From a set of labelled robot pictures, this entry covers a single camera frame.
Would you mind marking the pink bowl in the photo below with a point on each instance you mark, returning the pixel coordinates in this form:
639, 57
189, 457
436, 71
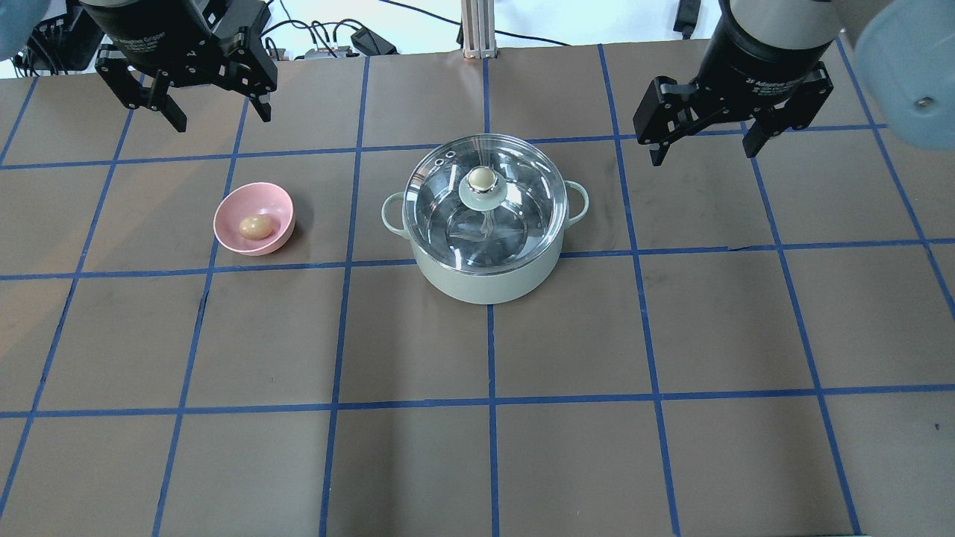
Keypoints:
255, 198

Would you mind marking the brown egg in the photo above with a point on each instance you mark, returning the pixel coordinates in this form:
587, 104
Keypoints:
256, 227

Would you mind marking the black power adapter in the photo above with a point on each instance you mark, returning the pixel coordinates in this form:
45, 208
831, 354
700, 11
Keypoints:
371, 44

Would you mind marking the lid-side silver robot arm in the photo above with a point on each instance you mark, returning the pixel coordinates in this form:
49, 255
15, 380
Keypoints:
904, 58

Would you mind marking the lid-side gripper finger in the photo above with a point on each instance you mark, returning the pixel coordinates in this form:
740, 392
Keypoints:
669, 111
796, 113

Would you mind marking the aluminium frame post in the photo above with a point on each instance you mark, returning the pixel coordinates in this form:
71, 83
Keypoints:
478, 29

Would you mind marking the black electronics box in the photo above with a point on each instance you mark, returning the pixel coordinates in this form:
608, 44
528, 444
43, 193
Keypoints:
65, 40

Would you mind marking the black egg-side gripper body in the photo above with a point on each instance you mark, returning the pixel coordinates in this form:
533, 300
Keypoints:
160, 30

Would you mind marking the sage green cooking pot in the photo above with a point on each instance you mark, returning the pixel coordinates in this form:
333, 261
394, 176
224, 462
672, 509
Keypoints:
488, 289

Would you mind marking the black lid-side gripper body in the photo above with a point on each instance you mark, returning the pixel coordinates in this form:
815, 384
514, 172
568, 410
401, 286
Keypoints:
761, 61

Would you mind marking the egg-side gripper finger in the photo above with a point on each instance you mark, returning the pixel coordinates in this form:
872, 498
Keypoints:
246, 68
155, 98

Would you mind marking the glass pot lid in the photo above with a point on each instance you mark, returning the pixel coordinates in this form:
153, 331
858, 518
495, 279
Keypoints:
485, 204

